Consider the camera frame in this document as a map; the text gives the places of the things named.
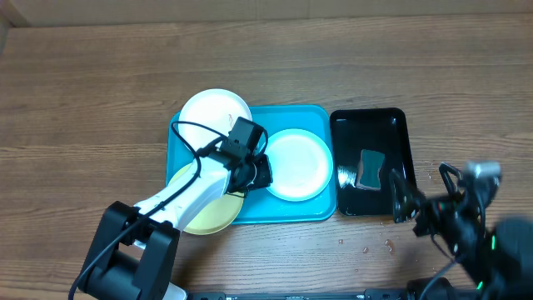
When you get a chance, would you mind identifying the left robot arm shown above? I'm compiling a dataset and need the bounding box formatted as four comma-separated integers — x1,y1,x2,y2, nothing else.
68,148,271,299

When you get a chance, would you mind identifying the light blue round plate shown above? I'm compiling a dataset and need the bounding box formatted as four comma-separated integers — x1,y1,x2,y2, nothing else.
266,128,333,202

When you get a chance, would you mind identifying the green dish sponge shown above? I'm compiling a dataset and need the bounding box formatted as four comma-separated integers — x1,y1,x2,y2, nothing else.
356,149,385,191

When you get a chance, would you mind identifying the yellow round plate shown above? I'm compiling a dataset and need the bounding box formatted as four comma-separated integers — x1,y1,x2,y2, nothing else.
166,162,246,237

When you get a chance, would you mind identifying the white round plate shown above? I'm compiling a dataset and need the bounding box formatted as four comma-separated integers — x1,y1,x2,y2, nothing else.
177,88,252,150

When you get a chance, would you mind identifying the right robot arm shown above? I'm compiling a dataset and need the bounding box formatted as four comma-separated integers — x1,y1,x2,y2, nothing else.
389,161,532,299

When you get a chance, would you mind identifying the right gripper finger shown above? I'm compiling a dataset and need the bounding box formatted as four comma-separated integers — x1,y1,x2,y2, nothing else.
439,162,464,196
389,169,425,223

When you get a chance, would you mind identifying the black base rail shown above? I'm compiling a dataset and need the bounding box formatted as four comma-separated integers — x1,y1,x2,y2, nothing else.
186,288,417,300

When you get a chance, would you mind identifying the black rectangular water tray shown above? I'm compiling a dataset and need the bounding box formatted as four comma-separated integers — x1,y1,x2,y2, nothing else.
330,107,416,217

